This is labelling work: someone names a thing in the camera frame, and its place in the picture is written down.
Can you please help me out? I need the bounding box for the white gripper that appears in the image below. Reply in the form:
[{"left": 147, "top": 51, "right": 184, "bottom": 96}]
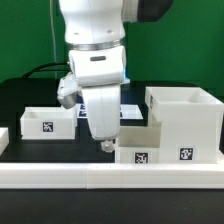
[{"left": 82, "top": 84, "right": 120, "bottom": 140}]

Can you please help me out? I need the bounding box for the white hanging cable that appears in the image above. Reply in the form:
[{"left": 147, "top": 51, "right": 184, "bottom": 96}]
[{"left": 49, "top": 0, "right": 58, "bottom": 80}]

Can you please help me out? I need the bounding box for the white base tag plate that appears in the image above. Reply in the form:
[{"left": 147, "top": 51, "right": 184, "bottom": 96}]
[{"left": 77, "top": 103, "right": 143, "bottom": 120}]

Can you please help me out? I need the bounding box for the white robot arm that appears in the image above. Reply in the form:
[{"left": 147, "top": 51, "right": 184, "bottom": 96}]
[{"left": 58, "top": 0, "right": 174, "bottom": 141}]

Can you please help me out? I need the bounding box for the white drawer rear with tag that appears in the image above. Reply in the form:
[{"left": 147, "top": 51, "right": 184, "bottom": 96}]
[{"left": 20, "top": 107, "right": 77, "bottom": 140}]

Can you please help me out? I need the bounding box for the white drawer front with knob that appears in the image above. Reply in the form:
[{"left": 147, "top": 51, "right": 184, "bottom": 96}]
[{"left": 101, "top": 126, "right": 161, "bottom": 164}]

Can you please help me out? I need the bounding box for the white U-shaped fence wall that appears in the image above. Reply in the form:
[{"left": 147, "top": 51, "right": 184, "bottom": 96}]
[{"left": 0, "top": 127, "right": 224, "bottom": 190}]

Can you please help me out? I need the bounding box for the white drawer cabinet box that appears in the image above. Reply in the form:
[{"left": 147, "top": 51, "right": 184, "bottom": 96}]
[{"left": 145, "top": 87, "right": 224, "bottom": 164}]

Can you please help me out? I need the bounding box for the black cable on table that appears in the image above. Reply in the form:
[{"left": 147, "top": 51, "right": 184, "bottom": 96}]
[{"left": 21, "top": 62, "right": 71, "bottom": 80}]

